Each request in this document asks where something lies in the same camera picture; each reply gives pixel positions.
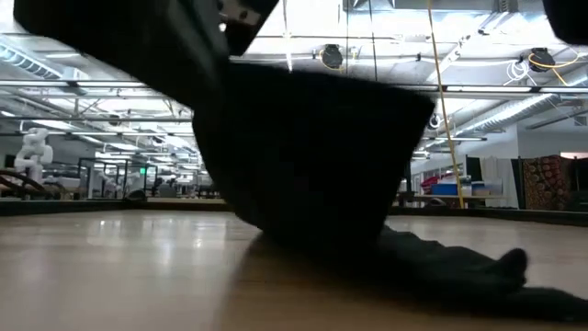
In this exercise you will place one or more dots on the white plastic container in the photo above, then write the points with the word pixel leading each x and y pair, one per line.
pixel 478 188

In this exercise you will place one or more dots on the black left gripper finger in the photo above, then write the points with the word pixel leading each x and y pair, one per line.
pixel 161 60

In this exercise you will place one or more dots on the red patterned rug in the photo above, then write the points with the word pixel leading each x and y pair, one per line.
pixel 546 179

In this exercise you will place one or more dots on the blue plastic bin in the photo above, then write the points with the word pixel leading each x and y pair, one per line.
pixel 444 189

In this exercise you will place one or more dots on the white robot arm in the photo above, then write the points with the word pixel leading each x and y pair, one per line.
pixel 34 154

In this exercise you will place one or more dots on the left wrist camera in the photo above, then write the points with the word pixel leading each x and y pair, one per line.
pixel 243 16

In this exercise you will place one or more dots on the black cloth napkin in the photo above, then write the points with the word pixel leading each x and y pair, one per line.
pixel 312 161

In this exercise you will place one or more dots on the silver ventilation duct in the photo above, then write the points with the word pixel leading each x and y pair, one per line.
pixel 514 110
pixel 32 64

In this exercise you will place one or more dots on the long horizontal light strip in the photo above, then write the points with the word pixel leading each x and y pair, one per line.
pixel 505 88

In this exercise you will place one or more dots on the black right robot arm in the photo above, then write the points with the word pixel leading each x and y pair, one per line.
pixel 569 18

